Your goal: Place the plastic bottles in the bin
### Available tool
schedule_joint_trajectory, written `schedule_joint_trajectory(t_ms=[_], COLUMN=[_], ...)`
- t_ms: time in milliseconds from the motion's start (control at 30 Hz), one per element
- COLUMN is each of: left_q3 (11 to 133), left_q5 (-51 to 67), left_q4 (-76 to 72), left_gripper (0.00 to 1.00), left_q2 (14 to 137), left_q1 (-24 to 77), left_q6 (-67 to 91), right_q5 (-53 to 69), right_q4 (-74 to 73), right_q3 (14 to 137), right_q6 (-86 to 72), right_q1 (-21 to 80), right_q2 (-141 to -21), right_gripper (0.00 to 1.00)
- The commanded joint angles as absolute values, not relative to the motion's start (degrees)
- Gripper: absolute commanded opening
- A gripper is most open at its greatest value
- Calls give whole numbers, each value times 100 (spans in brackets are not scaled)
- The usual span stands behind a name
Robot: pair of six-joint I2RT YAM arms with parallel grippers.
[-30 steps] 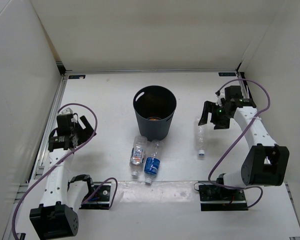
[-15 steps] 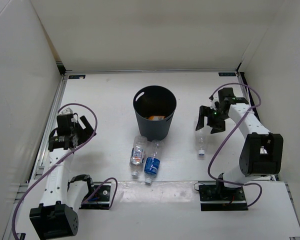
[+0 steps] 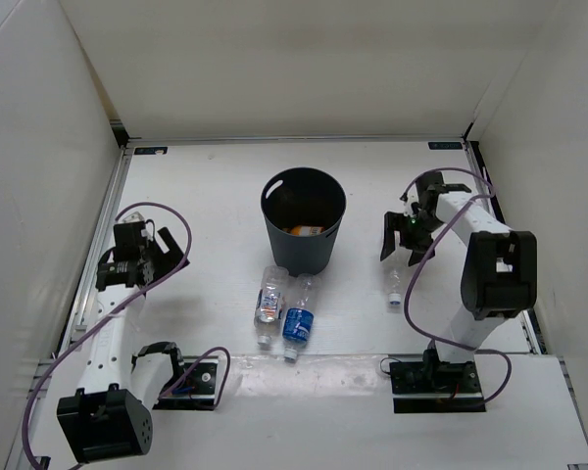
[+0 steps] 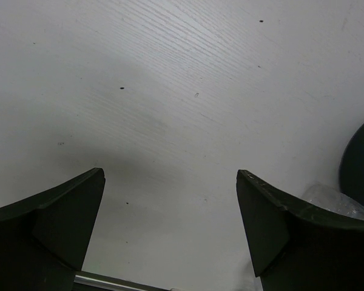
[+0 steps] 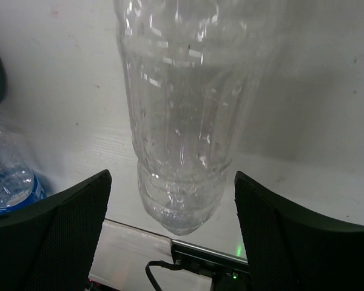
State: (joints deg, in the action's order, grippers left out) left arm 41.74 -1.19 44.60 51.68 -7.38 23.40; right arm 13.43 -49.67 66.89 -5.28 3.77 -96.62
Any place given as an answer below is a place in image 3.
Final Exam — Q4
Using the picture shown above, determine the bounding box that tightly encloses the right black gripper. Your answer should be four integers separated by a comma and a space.
380, 211, 445, 266

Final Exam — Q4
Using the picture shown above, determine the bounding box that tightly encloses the orange juice bottle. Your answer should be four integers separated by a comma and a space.
287, 225, 324, 237

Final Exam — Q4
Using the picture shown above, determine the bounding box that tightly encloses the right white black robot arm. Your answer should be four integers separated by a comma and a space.
380, 168, 537, 392

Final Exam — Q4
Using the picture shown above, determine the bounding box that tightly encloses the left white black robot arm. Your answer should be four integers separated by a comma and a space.
57, 212, 187, 465

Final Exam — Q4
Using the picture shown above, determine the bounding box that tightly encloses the dark grey plastic bin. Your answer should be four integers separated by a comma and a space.
261, 167, 347, 277

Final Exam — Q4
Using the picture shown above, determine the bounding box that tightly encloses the clear unlabelled plastic bottle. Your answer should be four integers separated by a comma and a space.
384, 258, 404, 308

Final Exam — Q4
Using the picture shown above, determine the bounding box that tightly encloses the right blue corner sticker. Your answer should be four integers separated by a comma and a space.
427, 141, 464, 151

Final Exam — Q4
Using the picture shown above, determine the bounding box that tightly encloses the blue corner sticker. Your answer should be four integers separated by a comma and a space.
133, 147, 168, 156
427, 141, 464, 151

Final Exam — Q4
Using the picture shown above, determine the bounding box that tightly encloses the left blue corner sticker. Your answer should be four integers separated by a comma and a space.
133, 147, 168, 156

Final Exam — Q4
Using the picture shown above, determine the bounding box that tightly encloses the clear bottle white orange label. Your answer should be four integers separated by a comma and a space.
254, 265, 289, 351

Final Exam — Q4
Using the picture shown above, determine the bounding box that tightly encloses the clear bottle blue label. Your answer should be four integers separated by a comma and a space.
282, 274, 321, 363

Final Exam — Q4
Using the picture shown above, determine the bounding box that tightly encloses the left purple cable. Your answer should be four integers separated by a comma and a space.
20, 201, 231, 469

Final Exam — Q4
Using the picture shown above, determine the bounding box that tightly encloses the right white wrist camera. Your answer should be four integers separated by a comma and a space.
400, 192, 420, 218

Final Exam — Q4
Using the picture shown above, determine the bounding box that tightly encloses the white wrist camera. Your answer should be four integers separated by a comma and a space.
120, 211, 145, 223
400, 192, 420, 218

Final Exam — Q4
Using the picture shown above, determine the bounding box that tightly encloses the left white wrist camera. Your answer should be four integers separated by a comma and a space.
120, 211, 145, 223

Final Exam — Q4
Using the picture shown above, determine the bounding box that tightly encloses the left aluminium frame rail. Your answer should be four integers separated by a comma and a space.
4, 117, 133, 470

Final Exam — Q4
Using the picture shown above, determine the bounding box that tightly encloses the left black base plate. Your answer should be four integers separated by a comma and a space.
153, 356, 221, 411

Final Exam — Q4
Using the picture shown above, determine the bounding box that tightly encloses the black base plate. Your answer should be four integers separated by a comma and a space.
379, 356, 486, 414
153, 356, 221, 411

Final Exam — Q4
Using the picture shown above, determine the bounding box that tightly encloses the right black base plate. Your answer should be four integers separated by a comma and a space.
379, 356, 486, 414

